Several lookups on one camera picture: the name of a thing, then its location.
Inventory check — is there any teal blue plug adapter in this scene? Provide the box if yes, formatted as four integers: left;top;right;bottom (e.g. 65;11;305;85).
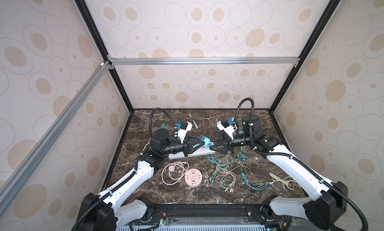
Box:
199;135;211;147

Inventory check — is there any teal blue cable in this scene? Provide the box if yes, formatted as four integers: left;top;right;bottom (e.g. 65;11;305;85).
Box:
207;147;234;169

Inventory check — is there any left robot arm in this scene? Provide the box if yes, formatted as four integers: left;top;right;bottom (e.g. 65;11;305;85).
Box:
72;108;209;231

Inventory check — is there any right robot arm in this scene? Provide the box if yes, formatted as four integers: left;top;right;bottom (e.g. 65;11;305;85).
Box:
210;98;369;231

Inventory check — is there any white multicolour power strip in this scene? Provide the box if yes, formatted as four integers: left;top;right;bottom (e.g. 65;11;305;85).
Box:
169;147;216;160

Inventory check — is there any pink round socket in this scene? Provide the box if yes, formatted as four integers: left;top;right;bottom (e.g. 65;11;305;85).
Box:
185;169;203;188

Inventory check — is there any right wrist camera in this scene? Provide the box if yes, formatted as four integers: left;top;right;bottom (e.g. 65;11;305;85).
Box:
217;119;238;140

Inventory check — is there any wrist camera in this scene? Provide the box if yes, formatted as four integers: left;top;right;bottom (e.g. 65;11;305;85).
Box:
177;121;192;143
217;119;238;140

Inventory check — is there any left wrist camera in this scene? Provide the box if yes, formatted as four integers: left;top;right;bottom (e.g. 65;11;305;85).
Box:
177;121;192;143

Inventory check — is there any pink coiled socket cable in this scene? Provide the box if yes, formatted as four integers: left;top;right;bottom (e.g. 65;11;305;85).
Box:
161;161;190;186

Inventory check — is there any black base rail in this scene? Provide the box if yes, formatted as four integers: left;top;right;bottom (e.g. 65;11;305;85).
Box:
78;203;337;231

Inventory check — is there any rear aluminium rail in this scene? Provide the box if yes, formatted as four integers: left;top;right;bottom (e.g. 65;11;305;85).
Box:
111;57;300;65

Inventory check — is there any aluminium rail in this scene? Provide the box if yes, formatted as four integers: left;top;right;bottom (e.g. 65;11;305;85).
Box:
1;60;111;215
111;57;300;65

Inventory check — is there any left aluminium rail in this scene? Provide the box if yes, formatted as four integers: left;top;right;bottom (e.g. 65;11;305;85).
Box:
1;60;111;215

